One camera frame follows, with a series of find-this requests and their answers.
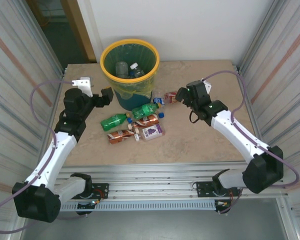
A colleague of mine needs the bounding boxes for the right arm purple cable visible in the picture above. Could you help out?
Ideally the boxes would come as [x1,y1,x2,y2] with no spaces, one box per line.
[203,70,300,188]

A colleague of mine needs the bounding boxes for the red orange label bottle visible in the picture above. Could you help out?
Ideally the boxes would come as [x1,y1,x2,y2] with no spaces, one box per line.
[164,91,179,105]

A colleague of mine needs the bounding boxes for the purple grape label bottle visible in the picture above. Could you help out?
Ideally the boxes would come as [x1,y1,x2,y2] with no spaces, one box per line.
[134,123,167,143]

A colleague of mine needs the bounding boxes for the copper label coffee bottle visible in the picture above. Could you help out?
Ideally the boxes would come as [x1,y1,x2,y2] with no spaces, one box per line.
[106,128,141,146]
[127,114,160,129]

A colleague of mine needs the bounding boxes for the orange black base wires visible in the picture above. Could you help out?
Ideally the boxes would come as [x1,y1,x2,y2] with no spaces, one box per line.
[214,192,241,215]
[77,189,108,216]

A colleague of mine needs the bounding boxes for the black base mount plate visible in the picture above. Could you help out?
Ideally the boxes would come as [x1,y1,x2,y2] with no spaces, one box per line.
[195,181,243,198]
[86,183,110,200]

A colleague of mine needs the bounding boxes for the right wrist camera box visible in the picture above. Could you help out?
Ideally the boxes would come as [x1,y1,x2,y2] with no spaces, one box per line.
[201,77,213,95]

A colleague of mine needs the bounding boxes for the yellow rim waste bin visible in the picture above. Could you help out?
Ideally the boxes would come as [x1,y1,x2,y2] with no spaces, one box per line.
[99,38,161,111]

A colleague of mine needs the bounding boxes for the wooden door frame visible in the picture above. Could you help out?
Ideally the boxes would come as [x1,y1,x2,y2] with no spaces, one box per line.
[60,0,98,65]

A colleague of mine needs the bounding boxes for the slotted cable duct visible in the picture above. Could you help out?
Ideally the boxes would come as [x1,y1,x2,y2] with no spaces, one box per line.
[59,201,216,213]

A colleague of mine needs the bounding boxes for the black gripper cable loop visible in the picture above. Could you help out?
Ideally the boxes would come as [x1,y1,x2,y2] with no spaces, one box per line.
[189,109,203,124]

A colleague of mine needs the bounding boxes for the clear bottle white cap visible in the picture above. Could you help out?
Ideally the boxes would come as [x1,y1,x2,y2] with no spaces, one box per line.
[129,62,146,78]

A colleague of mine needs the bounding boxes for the aluminium rail frame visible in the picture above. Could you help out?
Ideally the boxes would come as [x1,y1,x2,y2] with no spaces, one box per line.
[16,161,290,204]

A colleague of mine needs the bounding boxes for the green plastic soda bottle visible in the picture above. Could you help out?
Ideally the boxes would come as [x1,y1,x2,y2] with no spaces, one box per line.
[131,102,161,120]
[99,112,131,131]

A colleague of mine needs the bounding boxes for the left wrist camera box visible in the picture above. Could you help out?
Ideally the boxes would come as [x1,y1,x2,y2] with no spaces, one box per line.
[71,76,93,98]

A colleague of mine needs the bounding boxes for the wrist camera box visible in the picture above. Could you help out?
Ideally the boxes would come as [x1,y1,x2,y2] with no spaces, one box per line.
[201,77,213,95]
[71,76,93,98]

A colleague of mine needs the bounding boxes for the yellow plastic bin liner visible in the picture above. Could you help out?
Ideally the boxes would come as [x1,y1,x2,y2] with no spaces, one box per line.
[102,43,159,100]

